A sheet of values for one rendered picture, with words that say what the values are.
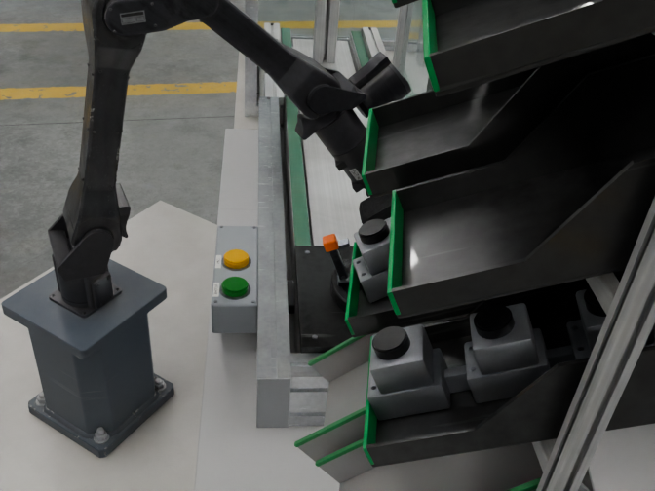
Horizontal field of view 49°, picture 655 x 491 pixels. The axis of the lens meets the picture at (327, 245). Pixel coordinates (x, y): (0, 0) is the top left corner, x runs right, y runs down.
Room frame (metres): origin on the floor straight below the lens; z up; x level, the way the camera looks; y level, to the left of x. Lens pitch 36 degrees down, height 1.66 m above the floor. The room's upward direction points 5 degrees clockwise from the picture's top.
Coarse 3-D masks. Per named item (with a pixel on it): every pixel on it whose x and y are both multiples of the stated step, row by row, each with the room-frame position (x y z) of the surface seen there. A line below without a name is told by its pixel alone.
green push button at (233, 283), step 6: (222, 282) 0.84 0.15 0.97; (228, 282) 0.84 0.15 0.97; (234, 282) 0.84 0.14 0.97; (240, 282) 0.84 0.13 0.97; (246, 282) 0.84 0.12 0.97; (222, 288) 0.82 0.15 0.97; (228, 288) 0.82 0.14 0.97; (234, 288) 0.82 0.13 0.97; (240, 288) 0.82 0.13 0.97; (246, 288) 0.83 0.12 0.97; (228, 294) 0.82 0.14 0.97; (234, 294) 0.82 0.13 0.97; (240, 294) 0.82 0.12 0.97
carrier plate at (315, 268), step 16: (304, 256) 0.92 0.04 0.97; (320, 256) 0.93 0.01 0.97; (304, 272) 0.88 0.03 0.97; (320, 272) 0.88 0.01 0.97; (304, 288) 0.84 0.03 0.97; (320, 288) 0.84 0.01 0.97; (304, 304) 0.80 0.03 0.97; (320, 304) 0.81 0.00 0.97; (304, 320) 0.77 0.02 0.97; (320, 320) 0.77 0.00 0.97; (336, 320) 0.78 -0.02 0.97; (304, 336) 0.73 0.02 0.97; (320, 336) 0.74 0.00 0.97; (336, 336) 0.74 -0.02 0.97; (352, 336) 0.74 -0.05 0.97; (304, 352) 0.71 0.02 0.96; (320, 352) 0.72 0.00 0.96
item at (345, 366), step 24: (360, 336) 0.63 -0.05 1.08; (312, 360) 0.63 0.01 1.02; (336, 360) 0.63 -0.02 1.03; (360, 360) 0.63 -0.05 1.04; (336, 384) 0.62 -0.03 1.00; (360, 384) 0.60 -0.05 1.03; (336, 408) 0.58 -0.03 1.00; (360, 408) 0.56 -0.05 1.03; (336, 432) 0.51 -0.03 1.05; (360, 432) 0.50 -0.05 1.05; (312, 456) 0.51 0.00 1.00
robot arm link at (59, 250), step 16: (64, 224) 0.71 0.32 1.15; (64, 240) 0.69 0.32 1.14; (96, 240) 0.65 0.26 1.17; (112, 240) 0.66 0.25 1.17; (64, 256) 0.65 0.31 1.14; (80, 256) 0.64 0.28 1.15; (96, 256) 0.65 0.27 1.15; (64, 272) 0.63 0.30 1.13; (80, 272) 0.64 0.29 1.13; (96, 272) 0.65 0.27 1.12
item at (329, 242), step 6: (330, 234) 0.85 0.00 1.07; (324, 240) 0.83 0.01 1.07; (330, 240) 0.83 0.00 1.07; (336, 240) 0.84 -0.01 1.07; (342, 240) 0.84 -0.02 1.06; (348, 240) 0.84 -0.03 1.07; (324, 246) 0.83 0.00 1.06; (330, 246) 0.83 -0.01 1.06; (336, 246) 0.83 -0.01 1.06; (342, 246) 0.83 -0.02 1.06; (330, 252) 0.83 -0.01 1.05; (336, 252) 0.83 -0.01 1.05; (336, 258) 0.83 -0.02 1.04; (336, 264) 0.83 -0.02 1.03; (342, 264) 0.83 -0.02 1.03; (336, 270) 0.83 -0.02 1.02; (342, 270) 0.83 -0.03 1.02; (342, 276) 0.83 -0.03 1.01
